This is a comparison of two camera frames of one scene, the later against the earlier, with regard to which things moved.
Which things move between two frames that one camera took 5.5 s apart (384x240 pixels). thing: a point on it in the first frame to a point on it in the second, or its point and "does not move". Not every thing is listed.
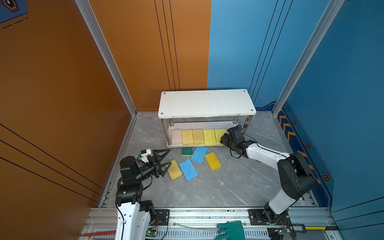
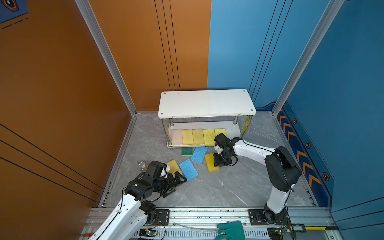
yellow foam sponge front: (187, 136) does not move
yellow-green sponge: (209, 137) does not move
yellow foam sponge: (198, 138) does not move
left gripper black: (154, 153) to (177, 179)
